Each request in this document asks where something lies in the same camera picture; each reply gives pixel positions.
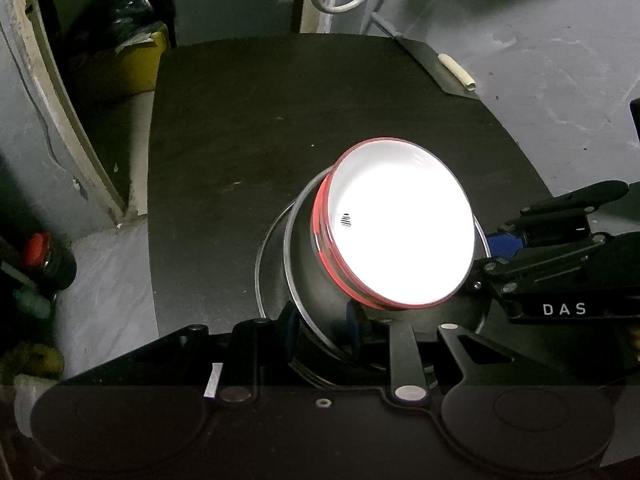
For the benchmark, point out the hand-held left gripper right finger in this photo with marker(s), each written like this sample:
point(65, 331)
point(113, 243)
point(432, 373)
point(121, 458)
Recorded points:
point(405, 355)

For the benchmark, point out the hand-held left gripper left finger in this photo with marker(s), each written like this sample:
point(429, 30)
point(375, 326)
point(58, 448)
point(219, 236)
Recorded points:
point(245, 355)

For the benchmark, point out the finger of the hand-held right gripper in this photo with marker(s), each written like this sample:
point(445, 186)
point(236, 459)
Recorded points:
point(565, 210)
point(505, 247)

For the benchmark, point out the large steel plate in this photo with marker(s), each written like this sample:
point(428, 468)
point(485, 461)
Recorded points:
point(270, 285)

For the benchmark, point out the small white roll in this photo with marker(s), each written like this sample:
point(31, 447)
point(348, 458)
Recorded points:
point(457, 72)

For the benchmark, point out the red and black object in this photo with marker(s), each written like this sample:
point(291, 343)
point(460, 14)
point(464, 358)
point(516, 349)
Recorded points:
point(45, 257)

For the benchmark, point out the yellow bin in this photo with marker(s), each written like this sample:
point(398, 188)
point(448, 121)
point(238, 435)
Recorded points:
point(135, 62)

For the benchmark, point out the dark grey cabinet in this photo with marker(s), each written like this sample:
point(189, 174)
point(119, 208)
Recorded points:
point(225, 0)

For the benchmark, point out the wooden door frame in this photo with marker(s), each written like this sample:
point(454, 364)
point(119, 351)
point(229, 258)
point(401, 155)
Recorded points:
point(52, 85)

